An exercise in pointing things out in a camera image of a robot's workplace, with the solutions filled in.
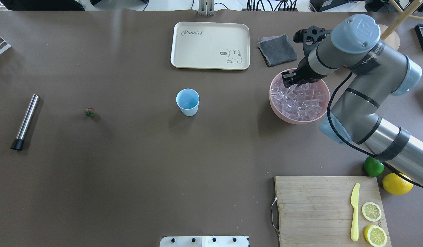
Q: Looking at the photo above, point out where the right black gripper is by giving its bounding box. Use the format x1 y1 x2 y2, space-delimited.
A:
281 57 321 89

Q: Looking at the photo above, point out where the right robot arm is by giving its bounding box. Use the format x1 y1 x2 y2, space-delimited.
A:
281 14 423 187

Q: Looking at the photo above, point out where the pink bowl of ice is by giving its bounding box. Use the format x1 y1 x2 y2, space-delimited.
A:
268 72 330 125

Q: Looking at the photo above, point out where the light blue cup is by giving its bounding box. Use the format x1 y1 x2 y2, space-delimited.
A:
176 89 200 117

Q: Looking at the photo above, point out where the grey folded cloth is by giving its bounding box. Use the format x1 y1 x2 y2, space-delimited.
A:
257 33 297 67

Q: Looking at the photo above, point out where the cream rabbit tray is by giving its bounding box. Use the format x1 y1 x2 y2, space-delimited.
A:
171 21 250 70

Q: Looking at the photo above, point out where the green lime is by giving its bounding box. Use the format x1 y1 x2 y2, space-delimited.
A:
363 156 385 177

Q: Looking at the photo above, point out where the wooden cutting board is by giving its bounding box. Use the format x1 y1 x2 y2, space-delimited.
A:
274 176 384 247

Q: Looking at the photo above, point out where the yellow lemon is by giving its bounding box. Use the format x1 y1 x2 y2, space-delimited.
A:
382 173 413 195

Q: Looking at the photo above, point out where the lemon slice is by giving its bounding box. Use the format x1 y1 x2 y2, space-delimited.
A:
361 201 382 222
364 225 388 247

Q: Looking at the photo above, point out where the yellow plastic knife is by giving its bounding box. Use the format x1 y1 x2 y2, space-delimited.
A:
350 183 360 242

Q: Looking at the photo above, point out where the red strawberry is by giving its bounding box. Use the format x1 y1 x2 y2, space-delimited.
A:
85 108 95 118

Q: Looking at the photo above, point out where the steel muddler black tip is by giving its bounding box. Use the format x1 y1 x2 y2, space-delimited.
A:
10 94 40 151

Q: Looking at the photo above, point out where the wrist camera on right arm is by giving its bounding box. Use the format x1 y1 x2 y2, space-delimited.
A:
292 26 332 44

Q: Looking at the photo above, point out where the aluminium frame post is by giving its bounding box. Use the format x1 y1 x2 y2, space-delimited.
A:
198 0 215 16

